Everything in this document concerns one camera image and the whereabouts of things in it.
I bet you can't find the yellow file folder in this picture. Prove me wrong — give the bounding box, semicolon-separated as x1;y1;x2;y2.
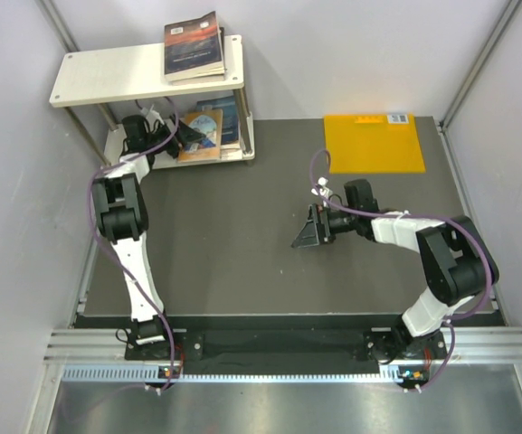
324;113;426;175

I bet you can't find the black treehouse paperback book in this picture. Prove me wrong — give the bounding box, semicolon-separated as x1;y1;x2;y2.
165;26;226;85

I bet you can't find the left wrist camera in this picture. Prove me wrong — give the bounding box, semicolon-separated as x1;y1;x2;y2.
140;106;162;123

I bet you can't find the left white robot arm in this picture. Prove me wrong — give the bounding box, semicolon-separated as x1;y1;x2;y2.
90;115;205;359

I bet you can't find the blue hardcover book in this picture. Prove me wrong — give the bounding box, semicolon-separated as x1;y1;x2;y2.
195;96;240;146

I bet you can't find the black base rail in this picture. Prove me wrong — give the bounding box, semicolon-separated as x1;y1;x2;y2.
115;314;446;374

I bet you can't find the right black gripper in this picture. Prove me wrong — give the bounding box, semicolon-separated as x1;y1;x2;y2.
291;204;359;250

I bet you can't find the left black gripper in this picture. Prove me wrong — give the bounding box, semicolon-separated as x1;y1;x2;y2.
145;113;206;158

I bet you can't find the orange illustrated children's book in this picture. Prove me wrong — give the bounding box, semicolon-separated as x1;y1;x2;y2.
177;109;223;164

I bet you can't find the purple cable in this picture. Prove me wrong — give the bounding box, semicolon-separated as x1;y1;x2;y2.
309;149;499;394
87;97;185;392

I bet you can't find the white two-tier shelf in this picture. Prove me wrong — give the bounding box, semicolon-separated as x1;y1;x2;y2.
49;34;255;164

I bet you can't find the dark sunset cover book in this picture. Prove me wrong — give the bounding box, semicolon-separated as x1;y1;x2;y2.
164;11;225;82

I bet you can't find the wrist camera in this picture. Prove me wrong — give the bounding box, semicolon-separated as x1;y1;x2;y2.
311;177;333;203
140;106;162;123

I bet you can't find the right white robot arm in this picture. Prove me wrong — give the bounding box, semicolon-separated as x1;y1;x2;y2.
291;178;499;360

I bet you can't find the grey slotted cable duct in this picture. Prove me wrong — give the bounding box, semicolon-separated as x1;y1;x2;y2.
62;364;403;383

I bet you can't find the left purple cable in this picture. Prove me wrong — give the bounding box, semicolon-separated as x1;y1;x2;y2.
87;97;185;392

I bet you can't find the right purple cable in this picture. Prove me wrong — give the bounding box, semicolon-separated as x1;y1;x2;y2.
309;149;499;394

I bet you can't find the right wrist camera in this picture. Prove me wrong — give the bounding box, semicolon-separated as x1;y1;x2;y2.
311;177;333;203

